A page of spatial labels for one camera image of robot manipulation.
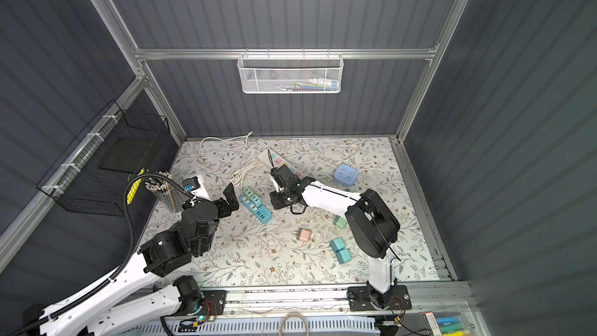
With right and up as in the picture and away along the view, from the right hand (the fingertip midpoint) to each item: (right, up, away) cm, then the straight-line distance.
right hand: (275, 201), depth 90 cm
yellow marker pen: (-41, +8, -20) cm, 46 cm away
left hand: (-14, +7, -20) cm, 26 cm away
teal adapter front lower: (+25, -18, -9) cm, 32 cm away
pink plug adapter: (+11, -12, -3) cm, 17 cm away
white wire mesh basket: (+4, +63, +34) cm, 72 cm away
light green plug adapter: (-11, +3, +2) cm, 12 cm away
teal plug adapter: (-8, 0, 0) cm, 8 cm away
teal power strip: (-6, -5, +1) cm, 8 cm away
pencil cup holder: (-39, +3, -2) cm, 40 cm away
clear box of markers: (+57, -33, -20) cm, 69 cm away
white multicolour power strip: (-1, +16, +21) cm, 27 cm away
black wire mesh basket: (-53, +11, -20) cm, 58 cm away
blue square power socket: (+30, +10, +13) cm, 34 cm away
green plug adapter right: (+25, -8, 0) cm, 26 cm away
